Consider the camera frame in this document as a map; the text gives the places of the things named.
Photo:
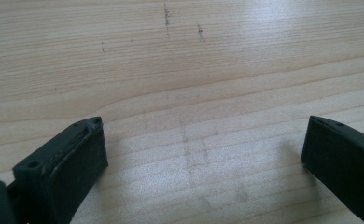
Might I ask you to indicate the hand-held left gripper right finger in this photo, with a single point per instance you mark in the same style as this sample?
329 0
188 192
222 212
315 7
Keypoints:
342 161

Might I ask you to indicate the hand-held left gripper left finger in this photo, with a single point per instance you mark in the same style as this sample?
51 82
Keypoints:
65 174

